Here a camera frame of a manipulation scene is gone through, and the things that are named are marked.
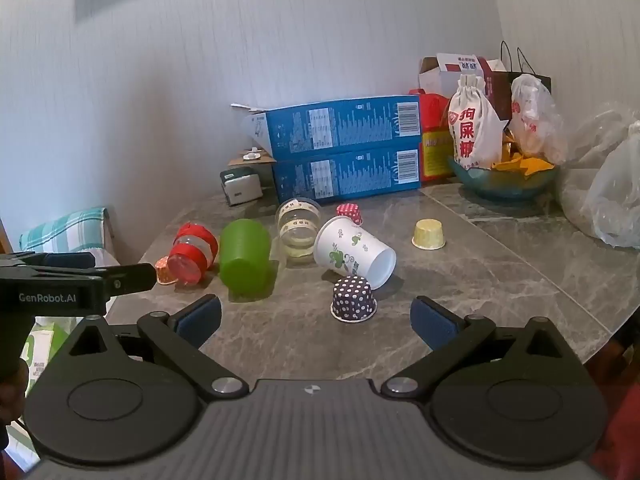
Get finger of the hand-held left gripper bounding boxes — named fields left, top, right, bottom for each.
left=102, top=263, right=157, bottom=295
left=0, top=252, right=97, bottom=272

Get yellow snack packets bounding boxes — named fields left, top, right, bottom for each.
left=491, top=130, right=557, bottom=178

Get yellow and red box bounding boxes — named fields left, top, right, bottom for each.
left=419, top=129, right=457, bottom=182

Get green plastic cup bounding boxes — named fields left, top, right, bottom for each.
left=218, top=218, right=274, bottom=297

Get white printed plastic bag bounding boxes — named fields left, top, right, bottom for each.
left=507, top=73, right=568, bottom=166

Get red dotted cupcake cup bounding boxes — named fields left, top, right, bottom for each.
left=335, top=202, right=364, bottom=226

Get clear cup with printed band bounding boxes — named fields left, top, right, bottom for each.
left=274, top=198, right=322, bottom=262

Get white drawstring cloth bag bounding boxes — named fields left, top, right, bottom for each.
left=447, top=74, right=508, bottom=171

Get dark polka-dot cupcake cup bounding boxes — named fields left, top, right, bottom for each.
left=330, top=275, right=378, bottom=322

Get blue cardboard box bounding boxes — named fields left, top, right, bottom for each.
left=272, top=149, right=422, bottom=206
left=230, top=95, right=422, bottom=159

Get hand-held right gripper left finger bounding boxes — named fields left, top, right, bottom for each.
left=50, top=294, right=249, bottom=402

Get dark red paper shopping bag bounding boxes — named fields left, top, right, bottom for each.
left=484, top=40, right=552, bottom=123

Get orange cupcake cup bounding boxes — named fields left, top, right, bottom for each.
left=155, top=255, right=177, bottom=286

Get small brown cardboard box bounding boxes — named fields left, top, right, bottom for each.
left=227, top=146, right=277, bottom=170

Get clear cup with red bands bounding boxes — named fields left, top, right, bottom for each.
left=167, top=221, right=220, bottom=287

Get teal plaid cushion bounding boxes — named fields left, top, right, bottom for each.
left=19, top=206, right=120, bottom=267

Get white paper cup green print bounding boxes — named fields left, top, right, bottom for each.
left=313, top=215, right=397, bottom=291

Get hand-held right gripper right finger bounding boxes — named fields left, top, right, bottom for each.
left=382, top=296, right=586, bottom=401

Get red cloth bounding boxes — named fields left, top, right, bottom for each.
left=596, top=377, right=640, bottom=480

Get teal glass bowl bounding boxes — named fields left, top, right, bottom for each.
left=447, top=155, right=561, bottom=203

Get clear plastic bag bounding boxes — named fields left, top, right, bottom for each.
left=556, top=101, right=640, bottom=250

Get white and red cardboard box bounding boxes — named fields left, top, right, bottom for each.
left=418, top=53, right=509, bottom=111

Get green and white carton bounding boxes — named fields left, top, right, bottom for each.
left=24, top=322, right=72, bottom=397

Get yellow cupcake cup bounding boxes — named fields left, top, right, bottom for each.
left=411, top=218, right=447, bottom=250

